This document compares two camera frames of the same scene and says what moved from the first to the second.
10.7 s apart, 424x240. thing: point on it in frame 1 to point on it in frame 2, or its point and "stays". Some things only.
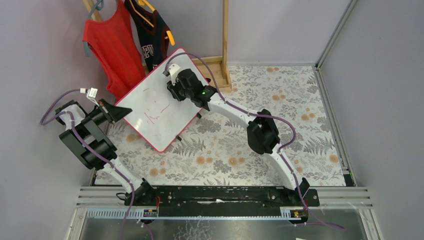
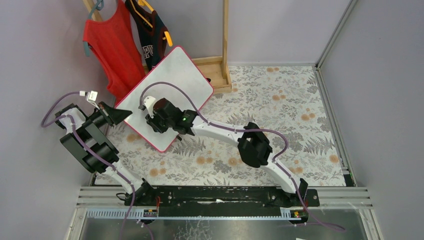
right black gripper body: x=175 y=89 to x=154 y=122
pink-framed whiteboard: x=158 y=117 stays
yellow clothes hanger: x=144 y=2 stays
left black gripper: x=108 y=112 stays
